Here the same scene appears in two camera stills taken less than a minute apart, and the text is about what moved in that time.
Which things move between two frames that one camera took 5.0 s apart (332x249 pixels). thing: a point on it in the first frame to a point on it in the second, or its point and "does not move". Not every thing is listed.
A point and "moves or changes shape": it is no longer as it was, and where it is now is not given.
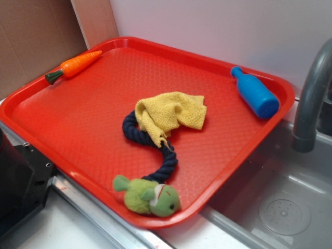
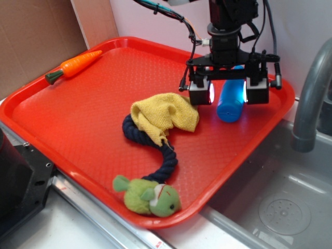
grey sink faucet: (304, 135) does not move
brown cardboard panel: (36, 36) does not move
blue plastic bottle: (265, 106) moves or changes shape
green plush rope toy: (149, 194) does not move
